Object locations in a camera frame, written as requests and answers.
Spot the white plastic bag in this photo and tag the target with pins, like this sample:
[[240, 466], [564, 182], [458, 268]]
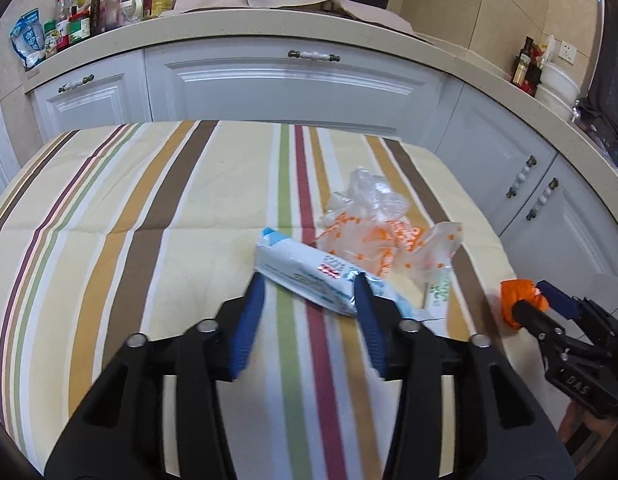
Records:
[[549, 50]]

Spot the cluster of condiment bottles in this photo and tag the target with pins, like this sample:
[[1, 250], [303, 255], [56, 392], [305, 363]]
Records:
[[104, 5]]

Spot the white wall socket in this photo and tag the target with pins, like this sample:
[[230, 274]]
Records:
[[568, 52]]

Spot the blue snack pouch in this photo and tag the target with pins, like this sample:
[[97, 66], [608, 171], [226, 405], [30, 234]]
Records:
[[28, 37]]

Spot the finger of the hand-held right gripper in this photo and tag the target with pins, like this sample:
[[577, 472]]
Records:
[[534, 317], [559, 300]]

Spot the small white green packet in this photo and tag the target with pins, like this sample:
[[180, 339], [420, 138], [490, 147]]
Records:
[[437, 292]]

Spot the clear orange-printed plastic bag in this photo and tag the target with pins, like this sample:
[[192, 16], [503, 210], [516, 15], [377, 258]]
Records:
[[384, 230]]

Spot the small white cabinet door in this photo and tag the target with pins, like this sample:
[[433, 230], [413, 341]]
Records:
[[79, 110]]

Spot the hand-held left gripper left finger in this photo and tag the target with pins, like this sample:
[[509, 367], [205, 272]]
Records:
[[246, 330]]

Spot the orange plastic bag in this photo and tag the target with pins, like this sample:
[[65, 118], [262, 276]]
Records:
[[514, 297]]

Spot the red-capped bottle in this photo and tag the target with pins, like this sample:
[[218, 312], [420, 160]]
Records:
[[535, 72]]

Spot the dark oil bottle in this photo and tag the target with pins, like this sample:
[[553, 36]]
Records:
[[521, 62]]

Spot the beige stove cover cloth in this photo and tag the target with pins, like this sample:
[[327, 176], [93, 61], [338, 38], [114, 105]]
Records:
[[379, 17], [249, 1]]

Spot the striped tablecloth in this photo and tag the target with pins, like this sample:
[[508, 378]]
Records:
[[139, 210]]

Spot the white lidded container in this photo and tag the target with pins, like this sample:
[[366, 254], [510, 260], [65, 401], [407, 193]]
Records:
[[561, 80], [554, 105]]

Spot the person's right forearm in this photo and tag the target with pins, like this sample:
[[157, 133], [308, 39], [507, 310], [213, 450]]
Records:
[[584, 430]]

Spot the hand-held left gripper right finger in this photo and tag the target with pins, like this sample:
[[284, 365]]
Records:
[[369, 330]]

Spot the wide white cabinet drawer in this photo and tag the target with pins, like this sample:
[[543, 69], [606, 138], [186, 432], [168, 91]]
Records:
[[289, 95]]

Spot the blue white wet wipes packet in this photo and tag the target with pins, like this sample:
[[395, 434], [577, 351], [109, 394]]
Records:
[[299, 270]]

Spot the dark cloth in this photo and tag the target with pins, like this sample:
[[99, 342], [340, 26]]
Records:
[[611, 85]]

